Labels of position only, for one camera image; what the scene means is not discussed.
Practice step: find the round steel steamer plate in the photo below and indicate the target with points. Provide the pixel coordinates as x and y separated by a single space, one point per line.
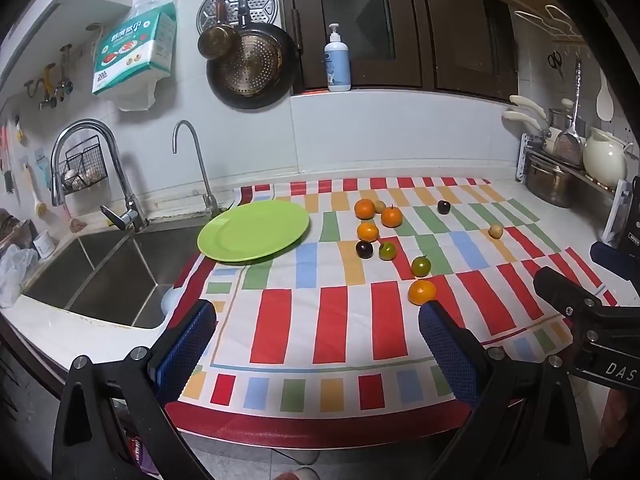
260 2

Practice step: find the black frying pan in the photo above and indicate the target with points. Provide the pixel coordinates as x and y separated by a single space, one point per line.
220 85

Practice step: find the metal wall hook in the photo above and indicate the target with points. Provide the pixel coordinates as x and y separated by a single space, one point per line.
64 80

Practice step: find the white rice paddle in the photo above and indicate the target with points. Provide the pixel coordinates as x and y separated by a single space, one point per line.
605 105

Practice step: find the cream ceramic pitcher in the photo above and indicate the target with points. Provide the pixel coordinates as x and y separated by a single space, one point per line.
602 160

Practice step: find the green tangerine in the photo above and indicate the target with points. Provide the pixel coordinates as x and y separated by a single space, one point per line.
421 266
386 251

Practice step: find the striped colourful table mat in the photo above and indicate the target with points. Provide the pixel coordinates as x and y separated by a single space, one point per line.
300 330

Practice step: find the yellow wall hook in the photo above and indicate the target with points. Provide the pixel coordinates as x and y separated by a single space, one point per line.
44 85

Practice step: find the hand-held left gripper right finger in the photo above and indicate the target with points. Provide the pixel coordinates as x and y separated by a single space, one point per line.
445 345

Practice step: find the white pump soap bottle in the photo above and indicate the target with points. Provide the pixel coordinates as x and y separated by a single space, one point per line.
337 65

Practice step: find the white bowl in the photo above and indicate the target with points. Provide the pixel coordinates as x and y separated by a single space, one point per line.
170 300

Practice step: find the dark wooden cabinet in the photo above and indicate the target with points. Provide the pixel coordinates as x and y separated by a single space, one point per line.
425 35

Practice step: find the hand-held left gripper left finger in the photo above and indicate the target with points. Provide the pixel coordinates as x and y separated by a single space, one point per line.
187 345

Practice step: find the small brass pot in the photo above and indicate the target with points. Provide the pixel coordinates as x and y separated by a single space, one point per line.
217 42

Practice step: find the steel dish rack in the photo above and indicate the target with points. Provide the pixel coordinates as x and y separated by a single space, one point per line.
595 180

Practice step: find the orange tangerine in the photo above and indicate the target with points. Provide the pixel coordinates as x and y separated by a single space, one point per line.
367 231
422 292
391 217
365 208

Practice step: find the stainless steel sink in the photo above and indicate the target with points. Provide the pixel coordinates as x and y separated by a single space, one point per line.
115 280

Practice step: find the dish brush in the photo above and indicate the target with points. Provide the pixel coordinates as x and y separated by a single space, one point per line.
40 207

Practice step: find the small pink object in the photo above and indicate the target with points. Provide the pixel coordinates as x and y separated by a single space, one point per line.
77 225

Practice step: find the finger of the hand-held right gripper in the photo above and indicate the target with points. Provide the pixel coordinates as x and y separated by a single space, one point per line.
560 287
610 260

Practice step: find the tall chrome faucet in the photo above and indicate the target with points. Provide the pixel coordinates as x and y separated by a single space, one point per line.
131 200

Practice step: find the dark purple plum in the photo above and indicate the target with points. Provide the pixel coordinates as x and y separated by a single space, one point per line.
443 206
364 249

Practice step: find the steel utensil holder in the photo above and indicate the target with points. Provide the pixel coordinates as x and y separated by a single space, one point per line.
560 120

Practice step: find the green plate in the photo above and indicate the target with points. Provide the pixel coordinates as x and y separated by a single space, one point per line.
250 232

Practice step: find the steel cooking pot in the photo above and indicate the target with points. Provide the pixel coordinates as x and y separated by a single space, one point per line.
547 185

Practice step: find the paper towel pack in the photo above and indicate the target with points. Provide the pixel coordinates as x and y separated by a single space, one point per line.
132 50

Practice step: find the slim gooseneck faucet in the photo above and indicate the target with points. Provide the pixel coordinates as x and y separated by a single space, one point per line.
202 170

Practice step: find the black scissors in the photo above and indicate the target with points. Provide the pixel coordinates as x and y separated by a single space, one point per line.
555 60

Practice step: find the small tan fruit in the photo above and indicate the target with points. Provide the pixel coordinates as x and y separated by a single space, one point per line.
379 206
495 231

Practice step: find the perforated metal strainer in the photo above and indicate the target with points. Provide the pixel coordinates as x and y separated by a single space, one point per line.
255 65

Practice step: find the small white cup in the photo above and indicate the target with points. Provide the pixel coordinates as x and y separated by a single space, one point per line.
44 246

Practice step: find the clear plastic bag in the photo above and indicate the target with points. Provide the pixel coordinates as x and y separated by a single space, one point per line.
15 275

